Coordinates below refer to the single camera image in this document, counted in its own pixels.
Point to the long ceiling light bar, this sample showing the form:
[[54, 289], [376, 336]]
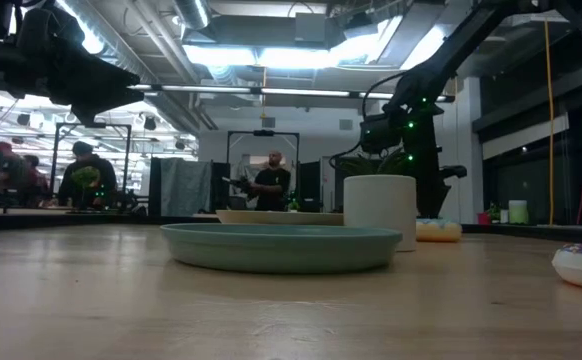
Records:
[[301, 92]]

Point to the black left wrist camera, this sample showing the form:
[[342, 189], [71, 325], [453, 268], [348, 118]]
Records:
[[51, 27]]

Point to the silver ventilation duct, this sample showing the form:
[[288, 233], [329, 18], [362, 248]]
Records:
[[191, 12]]

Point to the person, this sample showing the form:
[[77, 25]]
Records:
[[271, 187], [8, 165], [105, 175], [36, 177]]

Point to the large blue frosted donut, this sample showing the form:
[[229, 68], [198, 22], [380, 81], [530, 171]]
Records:
[[441, 232]]

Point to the grey wall speaker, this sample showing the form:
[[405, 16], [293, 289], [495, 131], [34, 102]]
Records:
[[268, 122], [346, 124]]

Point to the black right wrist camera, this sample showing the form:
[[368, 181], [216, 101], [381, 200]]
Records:
[[381, 132]]

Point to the white cup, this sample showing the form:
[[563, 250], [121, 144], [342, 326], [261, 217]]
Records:
[[504, 216]]

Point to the teal round plate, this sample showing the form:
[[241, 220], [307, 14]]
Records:
[[281, 252]]

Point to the grey hanging cloth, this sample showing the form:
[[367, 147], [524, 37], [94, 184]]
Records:
[[186, 187]]

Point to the green and white container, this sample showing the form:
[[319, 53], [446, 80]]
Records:
[[518, 212]]

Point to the green leafy toy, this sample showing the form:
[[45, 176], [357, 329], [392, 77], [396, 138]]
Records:
[[86, 177]]

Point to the small potted plant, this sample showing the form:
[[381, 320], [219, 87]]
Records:
[[494, 212]]

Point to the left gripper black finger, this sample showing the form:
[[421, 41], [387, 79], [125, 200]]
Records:
[[96, 102], [106, 72]]

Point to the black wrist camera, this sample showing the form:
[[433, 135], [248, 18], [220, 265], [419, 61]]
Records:
[[51, 27], [381, 132]]

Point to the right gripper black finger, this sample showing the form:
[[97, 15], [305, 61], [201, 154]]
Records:
[[442, 200], [426, 200]]

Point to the black metal rig frame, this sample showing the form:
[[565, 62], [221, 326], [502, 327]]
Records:
[[91, 125], [263, 133]]

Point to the white pot with green succulent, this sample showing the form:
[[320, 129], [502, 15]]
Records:
[[378, 210]]

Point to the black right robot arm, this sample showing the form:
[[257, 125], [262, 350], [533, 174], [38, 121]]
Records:
[[451, 55]]

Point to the beige round plate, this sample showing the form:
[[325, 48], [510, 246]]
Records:
[[271, 218]]

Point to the red cup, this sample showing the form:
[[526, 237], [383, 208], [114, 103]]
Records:
[[483, 219]]

